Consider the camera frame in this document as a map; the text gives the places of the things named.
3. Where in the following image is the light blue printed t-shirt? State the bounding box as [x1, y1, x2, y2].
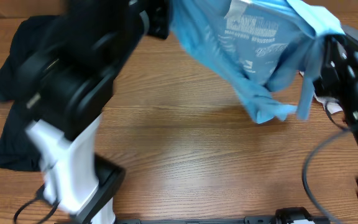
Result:
[172, 0, 343, 124]

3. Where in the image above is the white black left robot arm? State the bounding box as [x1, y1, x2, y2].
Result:
[16, 0, 172, 223]

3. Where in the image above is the black t-shirt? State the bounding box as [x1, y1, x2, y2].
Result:
[0, 16, 57, 172]

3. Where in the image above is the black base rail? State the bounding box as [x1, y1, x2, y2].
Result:
[54, 215, 279, 224]

